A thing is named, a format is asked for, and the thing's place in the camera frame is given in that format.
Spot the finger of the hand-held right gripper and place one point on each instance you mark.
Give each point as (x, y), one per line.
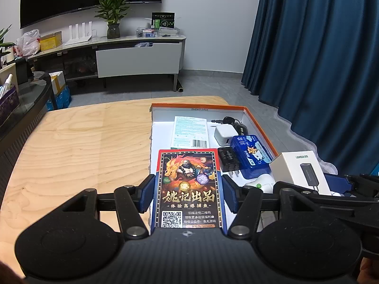
(340, 202)
(339, 182)

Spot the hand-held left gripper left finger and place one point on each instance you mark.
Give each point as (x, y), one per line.
(148, 192)

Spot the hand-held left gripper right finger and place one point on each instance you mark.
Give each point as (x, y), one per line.
(229, 192)

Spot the black plug charger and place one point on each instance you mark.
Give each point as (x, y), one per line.
(228, 158)

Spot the playing card box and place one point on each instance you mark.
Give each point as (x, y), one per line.
(186, 183)

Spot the white charger packaging box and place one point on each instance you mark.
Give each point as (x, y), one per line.
(293, 165)

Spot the orange cardboard box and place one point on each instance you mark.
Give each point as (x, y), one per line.
(161, 136)

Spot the white cube charger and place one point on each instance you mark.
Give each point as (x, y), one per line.
(223, 133)

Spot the black car key fob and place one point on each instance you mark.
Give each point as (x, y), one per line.
(229, 121)

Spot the teal white bandage box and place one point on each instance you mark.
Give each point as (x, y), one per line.
(189, 130)

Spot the blue pack of bottles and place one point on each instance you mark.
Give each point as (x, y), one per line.
(60, 97)

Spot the grey tv cabinet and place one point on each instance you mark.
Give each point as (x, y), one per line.
(139, 59)

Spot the dark blue curtain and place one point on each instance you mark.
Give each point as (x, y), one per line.
(311, 50)

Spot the white yellow cardboard box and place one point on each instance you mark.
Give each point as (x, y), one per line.
(57, 81)

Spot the black glass coffee table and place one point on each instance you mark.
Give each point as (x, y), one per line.
(26, 106)

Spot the clear plastic boxes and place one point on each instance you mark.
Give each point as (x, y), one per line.
(145, 32)

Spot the potted green plant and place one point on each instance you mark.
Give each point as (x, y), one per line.
(114, 31)

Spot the purple ornate tin box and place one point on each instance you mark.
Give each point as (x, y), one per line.
(9, 103)

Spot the white router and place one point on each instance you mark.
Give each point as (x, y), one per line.
(80, 40)

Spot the green black display card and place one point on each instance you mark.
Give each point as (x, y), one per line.
(162, 22)

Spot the black box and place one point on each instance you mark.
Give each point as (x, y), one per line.
(23, 68)

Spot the white spray bottle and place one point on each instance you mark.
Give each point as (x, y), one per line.
(8, 82)

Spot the beige box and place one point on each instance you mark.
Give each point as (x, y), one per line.
(7, 71)

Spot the white red plastic bag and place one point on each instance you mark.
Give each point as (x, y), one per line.
(28, 44)

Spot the leafy houseplant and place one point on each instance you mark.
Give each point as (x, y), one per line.
(4, 47)

